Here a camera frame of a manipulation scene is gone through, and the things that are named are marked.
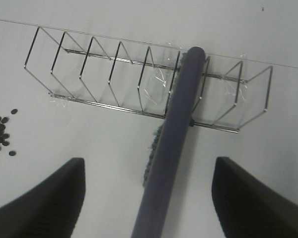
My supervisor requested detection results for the grey brush with black bristles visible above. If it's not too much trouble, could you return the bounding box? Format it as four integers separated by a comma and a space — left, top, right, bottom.
131, 47, 206, 238

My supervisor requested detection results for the lone coffee bean at right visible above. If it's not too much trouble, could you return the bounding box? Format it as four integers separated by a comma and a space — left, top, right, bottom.
8, 151, 16, 156

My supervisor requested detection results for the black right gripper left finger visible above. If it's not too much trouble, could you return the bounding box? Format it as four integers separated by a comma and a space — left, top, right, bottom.
0, 158, 85, 238

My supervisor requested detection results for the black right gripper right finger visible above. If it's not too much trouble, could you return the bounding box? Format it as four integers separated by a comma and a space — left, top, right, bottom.
212, 157, 298, 238

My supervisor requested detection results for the lone coffee bean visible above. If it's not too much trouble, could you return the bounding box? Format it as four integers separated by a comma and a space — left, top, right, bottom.
11, 109, 18, 115
8, 151, 16, 156

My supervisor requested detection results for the lone coffee bean at top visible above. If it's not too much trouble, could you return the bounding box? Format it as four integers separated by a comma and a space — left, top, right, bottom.
11, 109, 18, 115

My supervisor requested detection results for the metal wire rack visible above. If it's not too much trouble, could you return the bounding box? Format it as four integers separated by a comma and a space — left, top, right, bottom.
23, 26, 260, 133

